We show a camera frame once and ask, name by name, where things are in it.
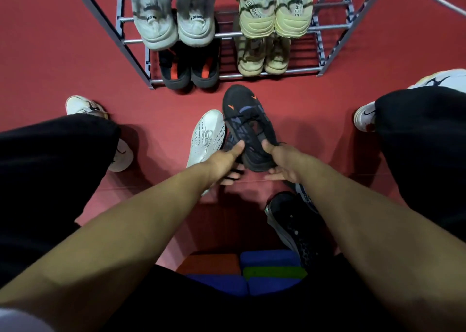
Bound black orange-mark sneaker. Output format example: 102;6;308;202
222;84;280;173

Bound white knit sneaker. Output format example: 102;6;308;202
186;109;226;197

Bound person's right hand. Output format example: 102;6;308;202
261;140;311;185

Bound white design sneaker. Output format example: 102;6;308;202
131;0;180;51
174;0;218;48

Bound person's black trousers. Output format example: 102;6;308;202
0;86;466;332

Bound person's left hand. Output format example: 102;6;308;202
203;140;246;187

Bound yellow-beige sneaker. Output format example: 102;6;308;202
234;15;267;77
264;35;292;75

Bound white shirt sleeve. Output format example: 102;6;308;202
0;308;55;332

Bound black shoe with red tab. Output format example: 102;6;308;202
159;43;192;90
190;39;221;89

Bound person's white worn shoe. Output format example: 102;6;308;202
353;69;466;133
65;95;134;173

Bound person's left forearm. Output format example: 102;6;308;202
0;160;219;332

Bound beige pink sneaker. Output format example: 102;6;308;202
230;0;277;40
275;0;314;39

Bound person's white left worn shoe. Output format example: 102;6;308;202
65;95;134;173

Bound grey metal shoe rack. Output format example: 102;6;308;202
65;0;393;90

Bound person's white right worn shoe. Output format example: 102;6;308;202
353;69;466;133

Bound person's right forearm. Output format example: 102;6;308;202
297;159;466;332

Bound multicolour foam stool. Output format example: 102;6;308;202
176;249;309;298

